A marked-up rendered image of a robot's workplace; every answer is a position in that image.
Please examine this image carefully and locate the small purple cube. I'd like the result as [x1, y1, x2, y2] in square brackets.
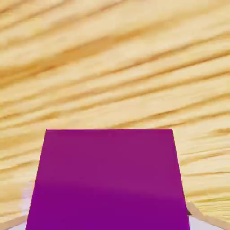
[25, 128, 191, 230]

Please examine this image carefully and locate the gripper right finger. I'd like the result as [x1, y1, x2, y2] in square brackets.
[186, 200, 230, 230]

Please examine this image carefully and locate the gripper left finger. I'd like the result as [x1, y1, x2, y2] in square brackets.
[0, 214, 29, 230]

